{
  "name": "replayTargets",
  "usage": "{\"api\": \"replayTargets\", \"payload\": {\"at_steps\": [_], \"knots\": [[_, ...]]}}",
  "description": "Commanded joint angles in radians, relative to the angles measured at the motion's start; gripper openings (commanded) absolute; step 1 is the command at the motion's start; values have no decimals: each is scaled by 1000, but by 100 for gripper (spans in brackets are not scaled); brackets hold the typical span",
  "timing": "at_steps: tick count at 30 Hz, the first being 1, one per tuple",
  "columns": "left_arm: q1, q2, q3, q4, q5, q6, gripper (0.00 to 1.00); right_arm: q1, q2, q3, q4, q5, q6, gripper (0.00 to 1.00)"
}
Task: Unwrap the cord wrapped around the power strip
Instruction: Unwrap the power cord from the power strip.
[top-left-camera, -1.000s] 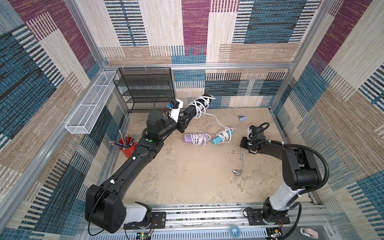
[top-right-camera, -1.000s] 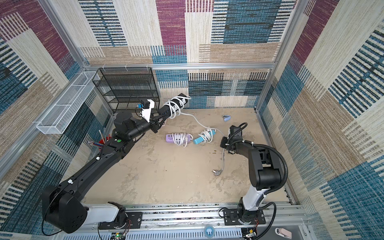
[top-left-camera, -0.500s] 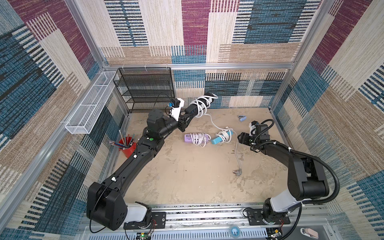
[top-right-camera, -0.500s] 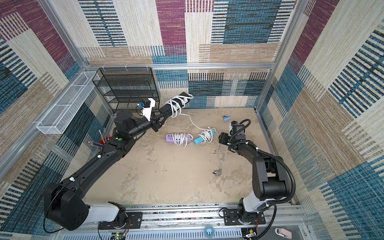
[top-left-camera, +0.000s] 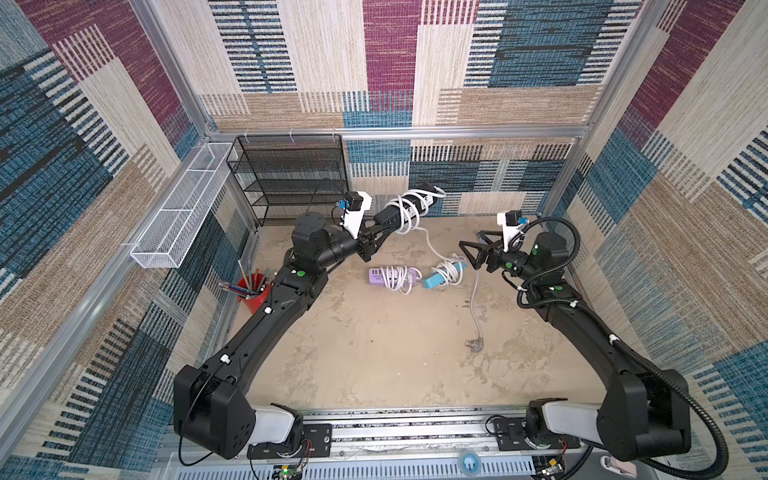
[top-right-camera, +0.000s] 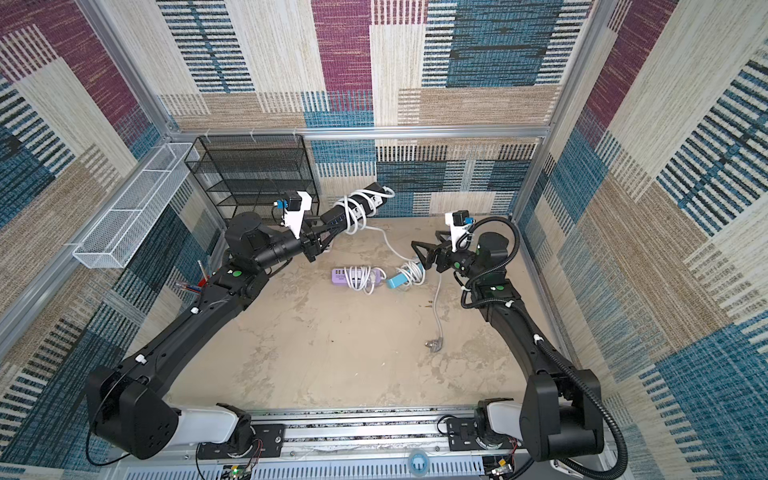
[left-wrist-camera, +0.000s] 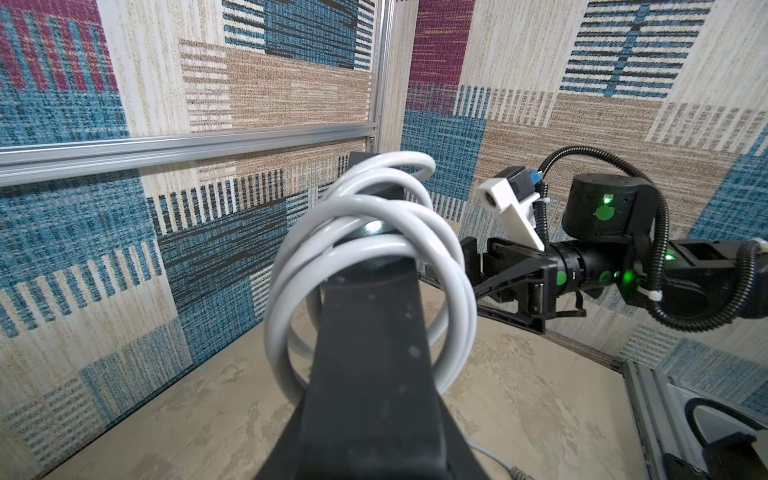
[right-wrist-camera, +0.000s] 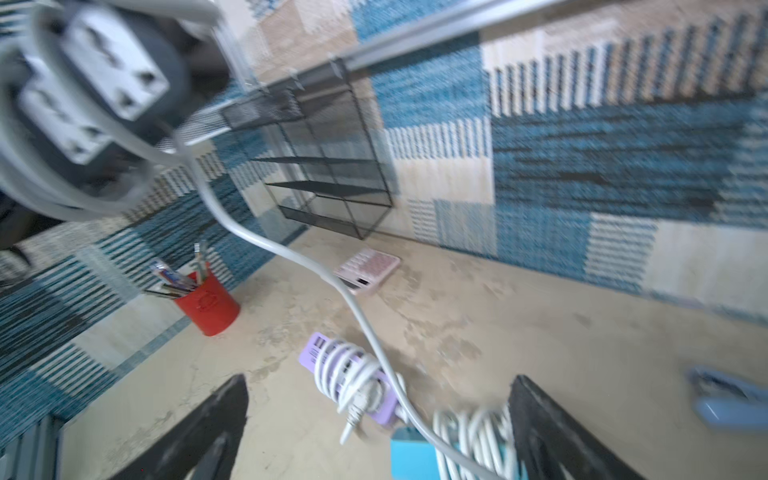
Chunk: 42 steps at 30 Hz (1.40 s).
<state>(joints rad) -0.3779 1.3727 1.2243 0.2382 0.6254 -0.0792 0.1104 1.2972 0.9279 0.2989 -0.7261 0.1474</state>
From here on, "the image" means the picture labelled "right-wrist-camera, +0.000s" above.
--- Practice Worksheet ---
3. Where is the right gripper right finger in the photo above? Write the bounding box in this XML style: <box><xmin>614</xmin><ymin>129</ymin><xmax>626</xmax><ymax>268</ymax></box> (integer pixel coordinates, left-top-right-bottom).
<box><xmin>508</xmin><ymin>375</ymin><xmax>642</xmax><ymax>479</ymax></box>

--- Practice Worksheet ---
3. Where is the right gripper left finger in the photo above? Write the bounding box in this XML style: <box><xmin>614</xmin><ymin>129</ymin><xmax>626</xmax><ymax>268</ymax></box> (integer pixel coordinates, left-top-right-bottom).
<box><xmin>113</xmin><ymin>374</ymin><xmax>249</xmax><ymax>479</ymax></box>

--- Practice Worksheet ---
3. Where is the black power strip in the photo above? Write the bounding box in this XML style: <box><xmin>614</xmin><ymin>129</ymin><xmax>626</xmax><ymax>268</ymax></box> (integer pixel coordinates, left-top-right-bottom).
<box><xmin>1</xmin><ymin>1</ymin><xmax>230</xmax><ymax>209</ymax></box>

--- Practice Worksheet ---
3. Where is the white power strip cord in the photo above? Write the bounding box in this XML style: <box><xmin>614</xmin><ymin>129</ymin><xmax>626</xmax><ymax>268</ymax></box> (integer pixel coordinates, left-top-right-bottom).
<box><xmin>0</xmin><ymin>0</ymin><xmax>511</xmax><ymax>480</ymax></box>

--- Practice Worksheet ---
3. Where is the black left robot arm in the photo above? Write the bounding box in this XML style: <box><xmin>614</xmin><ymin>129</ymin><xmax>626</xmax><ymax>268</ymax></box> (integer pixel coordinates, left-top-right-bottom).
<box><xmin>1</xmin><ymin>193</ymin><xmax>38</xmax><ymax>289</ymax></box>

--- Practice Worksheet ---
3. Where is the red pen cup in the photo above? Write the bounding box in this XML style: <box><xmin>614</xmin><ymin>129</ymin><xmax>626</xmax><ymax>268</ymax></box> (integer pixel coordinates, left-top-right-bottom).
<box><xmin>173</xmin><ymin>274</ymin><xmax>241</xmax><ymax>337</ymax></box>

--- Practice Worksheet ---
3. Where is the pink calculator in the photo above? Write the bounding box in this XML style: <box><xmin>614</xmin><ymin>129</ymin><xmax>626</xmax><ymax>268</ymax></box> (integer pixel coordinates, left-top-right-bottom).
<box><xmin>334</xmin><ymin>248</ymin><xmax>401</xmax><ymax>295</ymax></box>

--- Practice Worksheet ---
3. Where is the teal power strip with cord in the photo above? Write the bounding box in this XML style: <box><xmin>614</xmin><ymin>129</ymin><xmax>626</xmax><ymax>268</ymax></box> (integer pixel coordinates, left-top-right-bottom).
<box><xmin>390</xmin><ymin>408</ymin><xmax>528</xmax><ymax>480</ymax></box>

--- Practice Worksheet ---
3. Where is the purple power strip with cord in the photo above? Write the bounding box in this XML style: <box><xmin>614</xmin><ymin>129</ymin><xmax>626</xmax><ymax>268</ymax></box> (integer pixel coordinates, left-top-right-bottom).
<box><xmin>299</xmin><ymin>332</ymin><xmax>410</xmax><ymax>444</ymax></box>

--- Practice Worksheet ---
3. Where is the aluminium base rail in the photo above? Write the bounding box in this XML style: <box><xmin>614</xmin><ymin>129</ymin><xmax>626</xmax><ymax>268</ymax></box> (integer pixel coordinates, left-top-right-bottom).
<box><xmin>1</xmin><ymin>415</ymin><xmax>64</xmax><ymax>480</ymax></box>

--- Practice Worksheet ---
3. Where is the black wire mesh shelf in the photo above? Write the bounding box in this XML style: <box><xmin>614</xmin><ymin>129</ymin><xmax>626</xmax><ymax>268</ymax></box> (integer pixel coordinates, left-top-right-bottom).
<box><xmin>221</xmin><ymin>60</ymin><xmax>394</xmax><ymax>240</ymax></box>

